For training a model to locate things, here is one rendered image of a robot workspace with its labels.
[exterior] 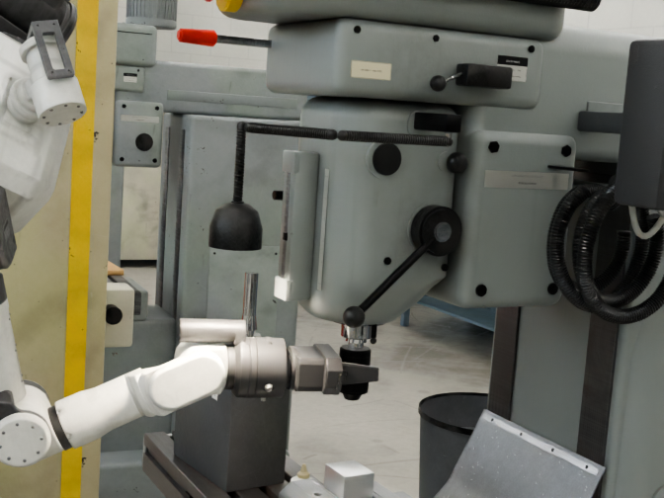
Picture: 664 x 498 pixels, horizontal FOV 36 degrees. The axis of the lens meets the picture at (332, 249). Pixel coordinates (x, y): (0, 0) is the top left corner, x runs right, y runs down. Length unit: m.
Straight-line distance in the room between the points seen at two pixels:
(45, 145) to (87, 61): 1.61
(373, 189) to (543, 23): 0.34
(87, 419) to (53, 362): 1.72
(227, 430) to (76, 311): 1.42
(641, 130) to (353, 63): 0.37
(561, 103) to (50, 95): 0.72
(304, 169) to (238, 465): 0.63
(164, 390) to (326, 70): 0.49
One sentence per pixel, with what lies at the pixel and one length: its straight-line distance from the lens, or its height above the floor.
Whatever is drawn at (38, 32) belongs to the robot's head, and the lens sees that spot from 1.45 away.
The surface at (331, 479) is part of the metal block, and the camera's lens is 1.58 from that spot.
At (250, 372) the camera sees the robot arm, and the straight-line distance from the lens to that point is 1.47.
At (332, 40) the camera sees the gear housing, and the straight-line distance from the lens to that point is 1.35.
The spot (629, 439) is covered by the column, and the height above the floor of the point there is 1.14.
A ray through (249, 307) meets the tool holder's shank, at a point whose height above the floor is 1.25.
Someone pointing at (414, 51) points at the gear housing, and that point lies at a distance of 1.39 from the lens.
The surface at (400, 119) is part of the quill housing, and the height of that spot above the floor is 1.60.
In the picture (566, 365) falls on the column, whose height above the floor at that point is 1.23.
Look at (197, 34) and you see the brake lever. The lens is 1.48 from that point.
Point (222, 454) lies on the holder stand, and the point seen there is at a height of 1.00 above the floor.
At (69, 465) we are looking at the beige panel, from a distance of 3.30.
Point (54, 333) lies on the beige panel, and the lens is 3.18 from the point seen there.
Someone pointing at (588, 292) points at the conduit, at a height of 1.39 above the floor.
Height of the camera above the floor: 1.61
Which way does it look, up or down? 8 degrees down
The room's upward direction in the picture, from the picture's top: 4 degrees clockwise
